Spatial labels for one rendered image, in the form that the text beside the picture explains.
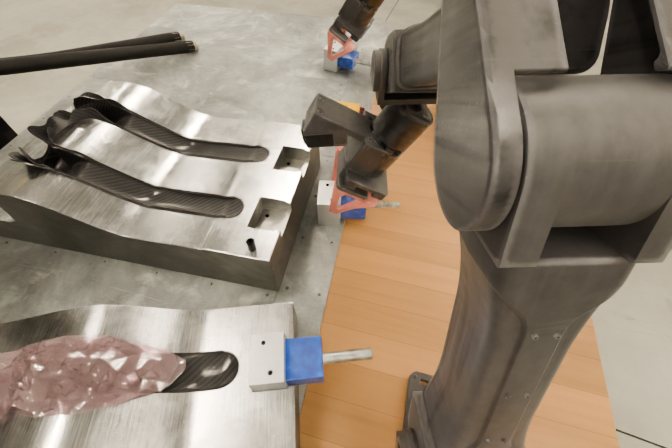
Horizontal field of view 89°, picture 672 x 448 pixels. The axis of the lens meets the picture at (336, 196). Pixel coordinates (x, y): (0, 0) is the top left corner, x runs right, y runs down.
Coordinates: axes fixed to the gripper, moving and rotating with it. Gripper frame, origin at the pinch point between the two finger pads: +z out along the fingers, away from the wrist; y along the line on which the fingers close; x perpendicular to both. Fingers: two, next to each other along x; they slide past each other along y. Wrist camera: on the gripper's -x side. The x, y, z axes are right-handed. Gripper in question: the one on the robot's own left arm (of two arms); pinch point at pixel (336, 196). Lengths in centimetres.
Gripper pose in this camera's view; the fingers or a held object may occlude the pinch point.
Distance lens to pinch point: 54.3
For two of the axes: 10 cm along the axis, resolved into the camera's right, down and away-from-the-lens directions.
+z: -4.8, 5.4, 6.9
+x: 8.7, 3.4, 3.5
